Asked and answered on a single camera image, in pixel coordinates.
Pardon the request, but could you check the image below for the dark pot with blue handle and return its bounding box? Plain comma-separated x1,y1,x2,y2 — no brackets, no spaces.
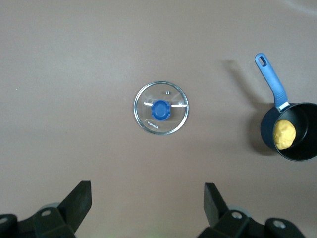
254,53,317,162

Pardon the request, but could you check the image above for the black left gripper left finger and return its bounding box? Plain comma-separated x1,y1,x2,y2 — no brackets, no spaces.
0,180,93,238

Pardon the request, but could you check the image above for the yellow potato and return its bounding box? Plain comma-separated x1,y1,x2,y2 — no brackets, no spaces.
273,119,297,150

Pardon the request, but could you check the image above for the brown table mat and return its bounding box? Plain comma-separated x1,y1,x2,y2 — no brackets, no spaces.
0,0,317,238

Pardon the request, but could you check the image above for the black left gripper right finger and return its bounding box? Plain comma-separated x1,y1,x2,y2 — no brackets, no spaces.
198,182,307,238

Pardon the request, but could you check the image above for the glass lid with blue knob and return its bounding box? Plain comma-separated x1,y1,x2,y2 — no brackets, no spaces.
133,80,190,136

